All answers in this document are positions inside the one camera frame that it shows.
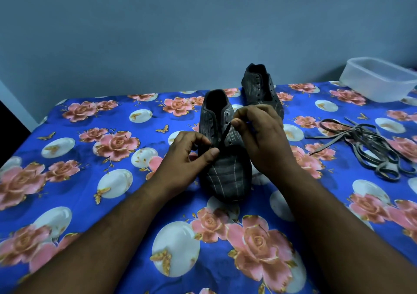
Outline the person's right hand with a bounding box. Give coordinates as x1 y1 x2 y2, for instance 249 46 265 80
231 104 299 180

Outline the person's left hand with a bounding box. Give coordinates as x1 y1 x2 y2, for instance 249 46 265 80
148 131 220 202

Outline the black shoelace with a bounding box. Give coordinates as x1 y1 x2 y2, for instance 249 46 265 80
210 122 232 149

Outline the person's right forearm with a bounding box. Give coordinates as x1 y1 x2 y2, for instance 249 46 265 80
275 167 417 294

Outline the person's left forearm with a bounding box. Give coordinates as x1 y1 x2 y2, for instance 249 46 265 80
15 184 173 294

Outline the grey striped fabric shoe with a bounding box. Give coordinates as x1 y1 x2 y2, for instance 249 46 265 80
197 89 253 204
241 63 285 120

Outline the blue floral bedsheet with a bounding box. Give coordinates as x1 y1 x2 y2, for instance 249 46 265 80
0 81 417 294

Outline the grey flat shoelace bundle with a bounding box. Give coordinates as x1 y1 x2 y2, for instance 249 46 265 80
305 117 417 182

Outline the clear plastic container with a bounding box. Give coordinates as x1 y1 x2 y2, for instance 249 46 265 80
339 57 417 104

